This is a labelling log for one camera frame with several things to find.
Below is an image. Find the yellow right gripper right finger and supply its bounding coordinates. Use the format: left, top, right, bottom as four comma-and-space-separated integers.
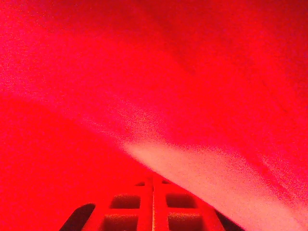
153, 177, 244, 231

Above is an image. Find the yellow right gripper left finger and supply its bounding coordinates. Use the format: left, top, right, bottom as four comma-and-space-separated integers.
59, 178, 154, 231

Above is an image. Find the red t-shirt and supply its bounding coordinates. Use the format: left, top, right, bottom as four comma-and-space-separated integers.
0, 0, 308, 231

